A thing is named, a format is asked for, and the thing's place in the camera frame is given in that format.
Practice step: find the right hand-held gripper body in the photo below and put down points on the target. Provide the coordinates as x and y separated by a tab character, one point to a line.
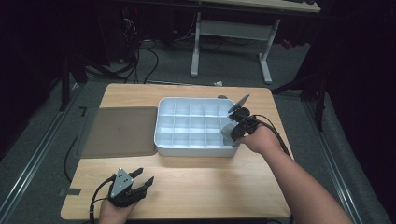
249	124

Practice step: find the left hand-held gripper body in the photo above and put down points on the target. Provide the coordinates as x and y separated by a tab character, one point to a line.
123	186

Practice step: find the grey sock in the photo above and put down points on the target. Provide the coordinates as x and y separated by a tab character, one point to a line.
227	132

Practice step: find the white divided storage box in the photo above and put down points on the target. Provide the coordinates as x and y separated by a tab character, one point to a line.
196	124

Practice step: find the person's right hand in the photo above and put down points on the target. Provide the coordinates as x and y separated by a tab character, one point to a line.
263	141

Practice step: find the person's left hand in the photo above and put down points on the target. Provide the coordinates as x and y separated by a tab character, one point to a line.
115	213

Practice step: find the white paper scrap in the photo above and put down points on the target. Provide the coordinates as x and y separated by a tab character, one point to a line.
218	83

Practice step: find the translucent box lid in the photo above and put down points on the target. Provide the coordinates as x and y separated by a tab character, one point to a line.
120	132

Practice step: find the grey tape strip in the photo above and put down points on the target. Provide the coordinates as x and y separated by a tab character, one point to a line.
71	192

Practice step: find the black metal stand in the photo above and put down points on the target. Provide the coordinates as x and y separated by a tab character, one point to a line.
311	90
67	84

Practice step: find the white-framed wooden desk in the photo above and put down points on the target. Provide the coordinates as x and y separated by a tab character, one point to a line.
236	28

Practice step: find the metal floor rail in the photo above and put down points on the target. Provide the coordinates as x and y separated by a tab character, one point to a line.
333	161
34	149

